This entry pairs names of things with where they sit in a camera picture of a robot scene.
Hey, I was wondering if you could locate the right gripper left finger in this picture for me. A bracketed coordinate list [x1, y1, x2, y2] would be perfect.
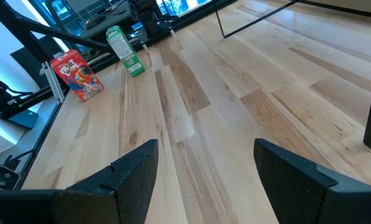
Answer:
[65, 139, 159, 224]

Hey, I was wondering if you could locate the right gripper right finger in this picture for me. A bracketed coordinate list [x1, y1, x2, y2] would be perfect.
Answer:
[253, 138, 371, 224]

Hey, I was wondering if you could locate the red Froot Loops cereal box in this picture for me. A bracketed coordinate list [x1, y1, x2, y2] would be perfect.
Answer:
[50, 49, 105, 103]

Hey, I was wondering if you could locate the green Apple Jacks cereal box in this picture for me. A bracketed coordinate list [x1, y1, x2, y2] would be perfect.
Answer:
[105, 25, 146, 78]

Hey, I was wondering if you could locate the grey workstation desk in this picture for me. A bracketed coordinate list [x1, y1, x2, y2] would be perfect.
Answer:
[45, 0, 133, 40]

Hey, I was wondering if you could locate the black computer mouse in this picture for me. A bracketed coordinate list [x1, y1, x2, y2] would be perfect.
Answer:
[85, 14, 107, 30]

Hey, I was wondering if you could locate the small grey camera device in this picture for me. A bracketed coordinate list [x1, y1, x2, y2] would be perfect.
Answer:
[0, 164, 21, 191]

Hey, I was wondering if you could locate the silver aluminium bracket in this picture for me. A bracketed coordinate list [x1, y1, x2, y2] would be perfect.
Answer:
[41, 60, 65, 104]

